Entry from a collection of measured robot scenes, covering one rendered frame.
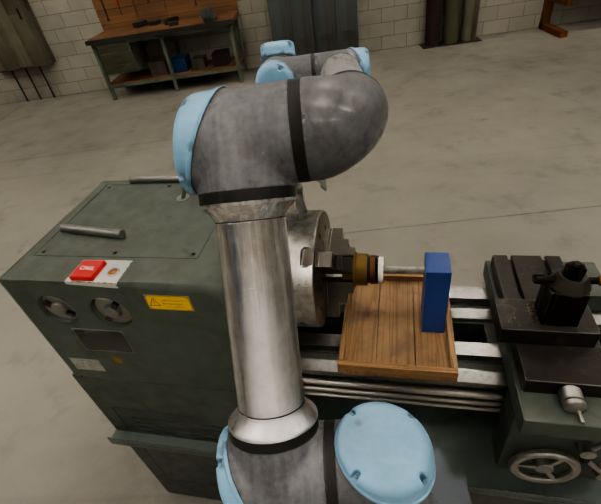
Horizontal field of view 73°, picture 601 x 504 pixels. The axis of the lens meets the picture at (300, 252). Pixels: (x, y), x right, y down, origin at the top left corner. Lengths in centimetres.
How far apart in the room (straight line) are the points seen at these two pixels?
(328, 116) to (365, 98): 6
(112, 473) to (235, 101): 199
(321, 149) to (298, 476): 37
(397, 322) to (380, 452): 73
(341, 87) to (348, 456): 41
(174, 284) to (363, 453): 55
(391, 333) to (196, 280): 58
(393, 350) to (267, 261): 75
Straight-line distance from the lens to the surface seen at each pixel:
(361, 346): 117
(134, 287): 97
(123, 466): 226
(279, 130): 44
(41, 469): 248
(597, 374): 113
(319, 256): 98
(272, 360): 49
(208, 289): 89
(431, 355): 117
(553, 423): 108
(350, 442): 53
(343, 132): 45
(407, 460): 54
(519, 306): 114
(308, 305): 99
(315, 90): 46
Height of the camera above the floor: 181
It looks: 39 degrees down
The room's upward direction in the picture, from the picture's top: 10 degrees counter-clockwise
